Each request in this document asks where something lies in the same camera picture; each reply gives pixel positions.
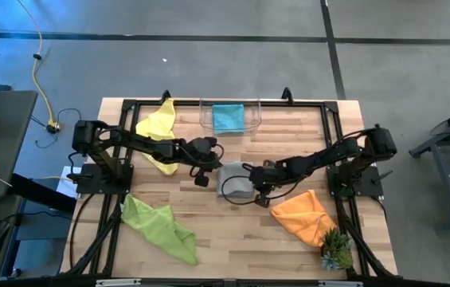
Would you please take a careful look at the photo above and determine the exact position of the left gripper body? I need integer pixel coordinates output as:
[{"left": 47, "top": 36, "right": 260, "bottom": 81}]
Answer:
[{"left": 186, "top": 136, "right": 221, "bottom": 171}]

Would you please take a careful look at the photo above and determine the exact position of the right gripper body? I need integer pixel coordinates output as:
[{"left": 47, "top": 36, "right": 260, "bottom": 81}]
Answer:
[{"left": 248, "top": 158, "right": 288, "bottom": 192}]

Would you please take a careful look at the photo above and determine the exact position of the grey microfiber towel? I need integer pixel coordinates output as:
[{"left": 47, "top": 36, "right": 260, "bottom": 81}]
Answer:
[{"left": 215, "top": 160, "right": 257, "bottom": 199}]

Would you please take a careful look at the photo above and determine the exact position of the teal microfiber towel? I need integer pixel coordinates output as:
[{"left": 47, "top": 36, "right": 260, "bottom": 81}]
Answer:
[{"left": 211, "top": 103, "right": 246, "bottom": 136}]

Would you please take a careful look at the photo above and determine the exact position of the yellow microfiber towel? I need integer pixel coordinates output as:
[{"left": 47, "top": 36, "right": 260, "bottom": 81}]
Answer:
[{"left": 135, "top": 98, "right": 180, "bottom": 177}]

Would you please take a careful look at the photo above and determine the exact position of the orange microfiber towel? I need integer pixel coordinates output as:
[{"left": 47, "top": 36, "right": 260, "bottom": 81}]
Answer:
[{"left": 269, "top": 189, "right": 338, "bottom": 250}]

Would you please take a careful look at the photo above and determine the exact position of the green microfiber towel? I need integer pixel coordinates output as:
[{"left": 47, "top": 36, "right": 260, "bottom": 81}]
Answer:
[{"left": 119, "top": 193, "right": 200, "bottom": 267}]

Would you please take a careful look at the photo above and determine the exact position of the clear plastic bin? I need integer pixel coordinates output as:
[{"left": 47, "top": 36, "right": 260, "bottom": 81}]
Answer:
[{"left": 198, "top": 96, "right": 263, "bottom": 137}]

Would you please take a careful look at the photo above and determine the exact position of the small potted succulent plant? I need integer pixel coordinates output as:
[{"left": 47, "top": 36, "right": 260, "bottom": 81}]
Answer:
[{"left": 319, "top": 226, "right": 356, "bottom": 273}]

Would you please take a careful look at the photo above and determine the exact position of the white paper sheet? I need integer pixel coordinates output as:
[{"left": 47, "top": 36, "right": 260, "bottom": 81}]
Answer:
[{"left": 54, "top": 164, "right": 86, "bottom": 199}]

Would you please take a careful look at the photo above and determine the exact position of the black angled bar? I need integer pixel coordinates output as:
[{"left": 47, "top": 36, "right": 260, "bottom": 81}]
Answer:
[{"left": 8, "top": 172, "right": 78, "bottom": 214}]

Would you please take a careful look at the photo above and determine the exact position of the grey side desk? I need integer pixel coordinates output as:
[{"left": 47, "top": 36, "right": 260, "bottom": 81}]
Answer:
[{"left": 0, "top": 90, "right": 39, "bottom": 201}]

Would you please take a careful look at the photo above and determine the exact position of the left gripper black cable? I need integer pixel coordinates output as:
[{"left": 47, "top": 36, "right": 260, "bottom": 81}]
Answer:
[{"left": 178, "top": 137, "right": 226, "bottom": 179}]

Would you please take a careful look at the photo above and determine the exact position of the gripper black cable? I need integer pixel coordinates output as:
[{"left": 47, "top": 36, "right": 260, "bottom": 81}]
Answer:
[
  {"left": 178, "top": 137, "right": 226, "bottom": 179},
  {"left": 220, "top": 174, "right": 301, "bottom": 206}
]

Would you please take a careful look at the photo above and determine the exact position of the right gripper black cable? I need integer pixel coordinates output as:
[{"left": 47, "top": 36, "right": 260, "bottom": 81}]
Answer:
[{"left": 220, "top": 174, "right": 301, "bottom": 206}]

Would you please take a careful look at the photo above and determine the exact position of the black aluminium rig frame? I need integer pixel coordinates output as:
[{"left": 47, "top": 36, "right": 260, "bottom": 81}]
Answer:
[{"left": 59, "top": 86, "right": 401, "bottom": 287}]

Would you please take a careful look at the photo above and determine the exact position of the white metal bracket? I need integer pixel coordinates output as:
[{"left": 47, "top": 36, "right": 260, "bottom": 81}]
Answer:
[
  {"left": 318, "top": 280, "right": 364, "bottom": 287},
  {"left": 95, "top": 278, "right": 143, "bottom": 287}
]

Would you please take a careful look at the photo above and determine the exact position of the thin black floor cable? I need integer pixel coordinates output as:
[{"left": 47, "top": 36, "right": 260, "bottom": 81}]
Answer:
[{"left": 29, "top": 107, "right": 84, "bottom": 150}]

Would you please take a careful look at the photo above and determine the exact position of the grey metal cart frame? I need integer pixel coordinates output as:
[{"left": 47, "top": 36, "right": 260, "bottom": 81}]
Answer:
[{"left": 409, "top": 98, "right": 450, "bottom": 234}]

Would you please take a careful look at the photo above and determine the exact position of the yellow floor cable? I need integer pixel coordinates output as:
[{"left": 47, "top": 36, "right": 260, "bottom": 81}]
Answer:
[{"left": 16, "top": 0, "right": 61, "bottom": 134}]

